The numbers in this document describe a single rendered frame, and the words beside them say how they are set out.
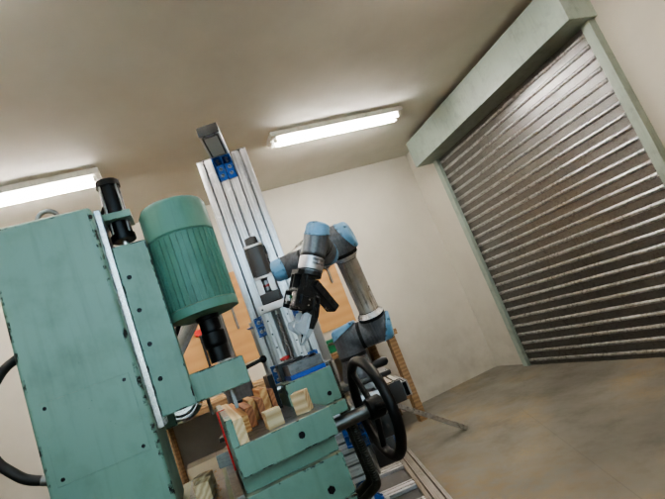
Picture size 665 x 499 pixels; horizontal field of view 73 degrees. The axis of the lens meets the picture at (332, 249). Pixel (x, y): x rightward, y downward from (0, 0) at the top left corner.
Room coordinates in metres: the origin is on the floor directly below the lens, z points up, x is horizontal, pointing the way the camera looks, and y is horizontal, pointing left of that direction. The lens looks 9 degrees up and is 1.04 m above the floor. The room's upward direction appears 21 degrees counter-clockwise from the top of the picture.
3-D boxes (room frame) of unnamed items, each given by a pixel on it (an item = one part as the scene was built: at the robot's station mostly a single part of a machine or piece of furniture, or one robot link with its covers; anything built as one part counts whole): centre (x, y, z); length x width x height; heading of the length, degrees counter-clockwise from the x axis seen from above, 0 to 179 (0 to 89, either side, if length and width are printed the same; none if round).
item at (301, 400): (1.04, 0.19, 0.92); 0.04 x 0.03 x 0.05; 172
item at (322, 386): (1.28, 0.20, 0.91); 0.15 x 0.14 x 0.09; 20
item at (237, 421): (1.21, 0.40, 0.92); 0.60 x 0.02 x 0.05; 20
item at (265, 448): (1.25, 0.28, 0.87); 0.61 x 0.30 x 0.06; 20
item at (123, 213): (1.12, 0.50, 1.53); 0.08 x 0.08 x 0.17; 20
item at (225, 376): (1.17, 0.39, 1.03); 0.14 x 0.07 x 0.09; 110
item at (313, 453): (1.19, 0.31, 0.82); 0.40 x 0.21 x 0.04; 20
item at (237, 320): (4.49, 0.97, 1.50); 2.00 x 0.04 x 0.90; 111
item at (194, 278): (1.17, 0.37, 1.35); 0.18 x 0.18 x 0.31
